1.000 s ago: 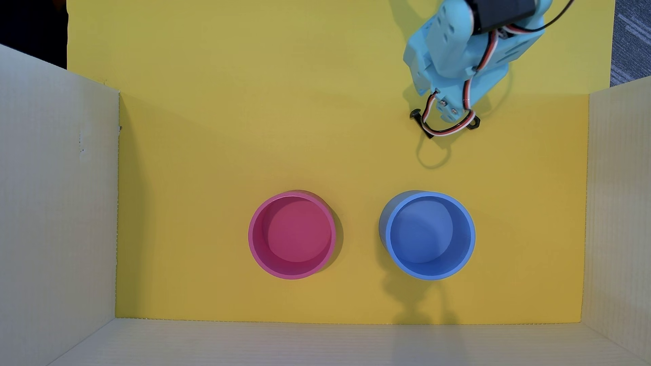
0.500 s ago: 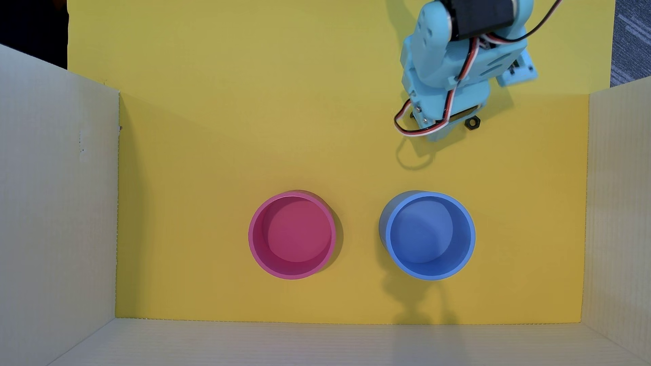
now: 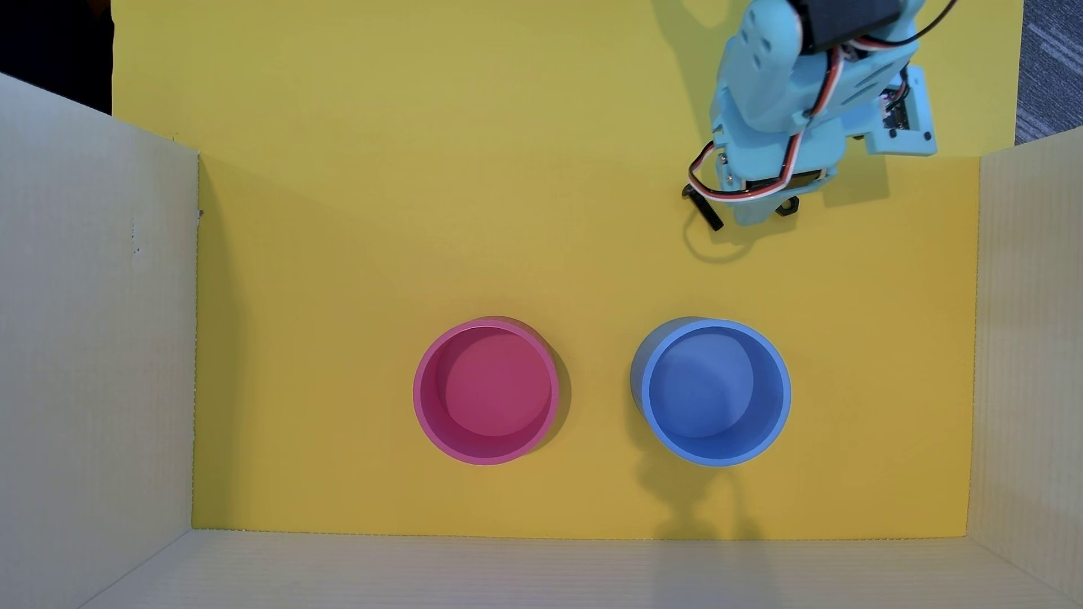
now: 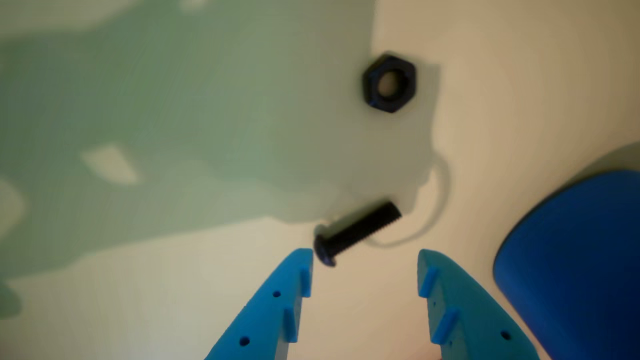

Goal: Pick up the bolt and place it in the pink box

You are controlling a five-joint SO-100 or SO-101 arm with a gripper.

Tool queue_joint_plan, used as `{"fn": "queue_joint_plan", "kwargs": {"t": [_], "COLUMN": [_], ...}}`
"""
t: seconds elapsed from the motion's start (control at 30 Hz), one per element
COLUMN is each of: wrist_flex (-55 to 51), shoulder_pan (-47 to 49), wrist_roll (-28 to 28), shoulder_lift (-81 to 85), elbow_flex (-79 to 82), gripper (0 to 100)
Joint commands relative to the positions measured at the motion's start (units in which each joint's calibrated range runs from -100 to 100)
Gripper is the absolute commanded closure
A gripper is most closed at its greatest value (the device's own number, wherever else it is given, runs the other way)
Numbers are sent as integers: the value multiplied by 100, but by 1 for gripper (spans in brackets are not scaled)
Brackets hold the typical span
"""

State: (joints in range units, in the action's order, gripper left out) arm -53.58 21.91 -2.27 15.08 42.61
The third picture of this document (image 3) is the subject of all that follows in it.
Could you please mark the white corrugated cardboard box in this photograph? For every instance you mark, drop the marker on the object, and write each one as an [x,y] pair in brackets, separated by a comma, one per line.
[93,381]

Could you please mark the light blue fixed gripper finger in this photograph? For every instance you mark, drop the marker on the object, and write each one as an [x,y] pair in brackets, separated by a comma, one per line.
[757,211]

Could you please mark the yellow paper sheet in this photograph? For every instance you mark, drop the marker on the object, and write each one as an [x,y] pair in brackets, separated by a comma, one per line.
[381,254]

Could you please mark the pink round cup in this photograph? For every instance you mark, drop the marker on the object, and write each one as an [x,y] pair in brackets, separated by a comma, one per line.
[486,392]

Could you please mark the black bolt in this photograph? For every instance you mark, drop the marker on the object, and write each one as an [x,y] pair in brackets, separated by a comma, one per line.
[709,216]

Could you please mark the blue round cup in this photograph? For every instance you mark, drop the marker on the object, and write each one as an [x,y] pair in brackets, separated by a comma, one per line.
[711,392]

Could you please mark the light blue robot arm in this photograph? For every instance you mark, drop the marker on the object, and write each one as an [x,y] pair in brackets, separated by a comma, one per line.
[766,51]

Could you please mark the light blue camera mount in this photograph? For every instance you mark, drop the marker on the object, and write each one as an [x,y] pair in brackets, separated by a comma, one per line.
[910,127]

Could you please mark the black hex nut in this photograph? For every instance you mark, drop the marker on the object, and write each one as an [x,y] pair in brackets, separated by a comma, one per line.
[789,207]

